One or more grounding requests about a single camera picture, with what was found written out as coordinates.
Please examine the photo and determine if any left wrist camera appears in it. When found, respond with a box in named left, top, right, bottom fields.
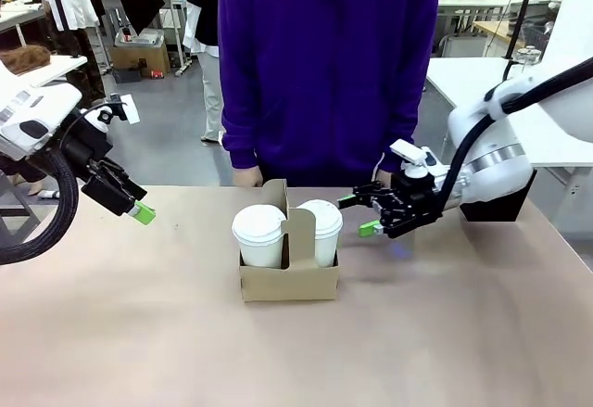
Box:
left=85, top=93, right=142, bottom=135

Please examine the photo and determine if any brown furry object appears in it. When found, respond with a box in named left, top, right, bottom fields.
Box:
left=0, top=44, right=52, bottom=76

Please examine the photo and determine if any thick black braided cable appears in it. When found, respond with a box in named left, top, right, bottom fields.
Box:
left=0, top=146, right=81, bottom=267

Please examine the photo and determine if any black stand pole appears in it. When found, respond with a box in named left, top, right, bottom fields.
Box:
left=503, top=0, right=541, bottom=61

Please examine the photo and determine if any small black crate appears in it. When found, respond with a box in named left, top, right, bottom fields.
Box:
left=112, top=67, right=142, bottom=85

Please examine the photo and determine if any person's right hand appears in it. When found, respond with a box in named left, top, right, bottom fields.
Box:
left=232, top=165, right=265, bottom=189

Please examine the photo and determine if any wooden table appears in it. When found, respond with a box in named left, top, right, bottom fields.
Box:
left=471, top=19, right=527, bottom=42

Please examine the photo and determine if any brown cardboard box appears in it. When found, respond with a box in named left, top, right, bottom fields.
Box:
left=109, top=41, right=171, bottom=79

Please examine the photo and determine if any bystander in beige trousers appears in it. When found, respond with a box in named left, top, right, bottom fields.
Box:
left=182, top=0, right=226, bottom=145

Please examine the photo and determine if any grey tray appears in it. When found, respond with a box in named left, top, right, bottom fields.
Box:
left=113, top=28, right=165, bottom=49

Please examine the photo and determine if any brown cardboard cup carrier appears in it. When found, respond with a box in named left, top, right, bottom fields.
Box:
left=238, top=178, right=341, bottom=303

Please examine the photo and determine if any long white bench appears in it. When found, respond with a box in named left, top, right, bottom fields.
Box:
left=435, top=0, right=560, bottom=23

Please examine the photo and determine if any white side table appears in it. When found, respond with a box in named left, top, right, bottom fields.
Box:
left=0, top=53, right=89, bottom=89

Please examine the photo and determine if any person's right forearm purple sleeve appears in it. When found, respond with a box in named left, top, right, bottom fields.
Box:
left=220, top=68, right=260, bottom=171

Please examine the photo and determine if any white paper cup with lid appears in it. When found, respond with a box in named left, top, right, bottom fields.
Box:
left=231, top=203, right=287, bottom=270
left=296, top=198, right=344, bottom=269

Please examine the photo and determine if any metal rack frame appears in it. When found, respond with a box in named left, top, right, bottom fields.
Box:
left=167, top=0, right=195, bottom=79

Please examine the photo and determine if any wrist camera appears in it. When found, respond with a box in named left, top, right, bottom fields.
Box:
left=388, top=140, right=437, bottom=179
left=85, top=93, right=142, bottom=135

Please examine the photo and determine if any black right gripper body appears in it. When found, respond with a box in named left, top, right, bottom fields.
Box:
left=377, top=171, right=448, bottom=240

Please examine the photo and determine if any bystander in white coat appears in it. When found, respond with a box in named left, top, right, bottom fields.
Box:
left=40, top=0, right=108, bottom=105

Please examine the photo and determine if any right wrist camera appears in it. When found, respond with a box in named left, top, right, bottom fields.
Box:
left=388, top=140, right=437, bottom=179

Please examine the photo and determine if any purple sweater torso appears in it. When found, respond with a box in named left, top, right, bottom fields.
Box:
left=217, top=0, right=446, bottom=188

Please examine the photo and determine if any clear glass jar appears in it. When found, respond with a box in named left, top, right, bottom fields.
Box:
left=515, top=46, right=543, bottom=68

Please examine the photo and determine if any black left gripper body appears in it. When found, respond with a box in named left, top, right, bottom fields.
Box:
left=60, top=131, right=149, bottom=217

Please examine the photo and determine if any large white table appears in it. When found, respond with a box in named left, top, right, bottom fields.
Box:
left=423, top=57, right=593, bottom=170

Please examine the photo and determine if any person's left forearm purple sleeve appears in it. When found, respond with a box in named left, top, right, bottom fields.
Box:
left=372, top=68, right=431, bottom=181

